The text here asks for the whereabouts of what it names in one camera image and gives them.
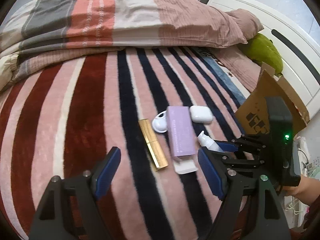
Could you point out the white bed headboard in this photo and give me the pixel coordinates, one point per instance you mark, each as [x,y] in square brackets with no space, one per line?
[298,50]

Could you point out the person's hand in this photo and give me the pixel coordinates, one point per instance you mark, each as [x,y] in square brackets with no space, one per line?
[307,191]

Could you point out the purple rectangular box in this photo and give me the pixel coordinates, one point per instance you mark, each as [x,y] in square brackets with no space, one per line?
[181,139]

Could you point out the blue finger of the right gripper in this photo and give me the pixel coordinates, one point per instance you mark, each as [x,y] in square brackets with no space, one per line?
[227,146]

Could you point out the folded striped duvet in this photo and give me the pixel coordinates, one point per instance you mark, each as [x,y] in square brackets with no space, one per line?
[47,25]

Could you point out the white earbuds case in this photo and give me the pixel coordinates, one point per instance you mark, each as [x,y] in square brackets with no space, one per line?
[201,114]

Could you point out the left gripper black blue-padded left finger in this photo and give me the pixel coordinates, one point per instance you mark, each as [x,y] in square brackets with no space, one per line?
[68,207]

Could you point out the pink striped pillow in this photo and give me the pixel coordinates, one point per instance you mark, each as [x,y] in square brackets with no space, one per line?
[248,23]

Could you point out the brown cardboard box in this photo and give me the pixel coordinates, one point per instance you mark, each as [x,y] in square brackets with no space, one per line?
[252,114]

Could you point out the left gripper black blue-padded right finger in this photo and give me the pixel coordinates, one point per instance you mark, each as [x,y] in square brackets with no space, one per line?
[265,219]

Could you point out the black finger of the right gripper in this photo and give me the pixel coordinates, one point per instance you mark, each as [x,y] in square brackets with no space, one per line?
[242,165]

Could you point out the striped fleece blanket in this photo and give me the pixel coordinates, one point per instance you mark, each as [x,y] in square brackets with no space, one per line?
[65,118]

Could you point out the small clear spray bottle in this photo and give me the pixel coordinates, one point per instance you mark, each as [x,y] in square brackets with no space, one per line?
[208,142]

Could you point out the green plush toy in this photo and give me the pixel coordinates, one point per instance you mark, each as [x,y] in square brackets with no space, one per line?
[261,50]

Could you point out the gold rectangular lipstick box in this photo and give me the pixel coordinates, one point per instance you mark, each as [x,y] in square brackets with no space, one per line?
[153,144]

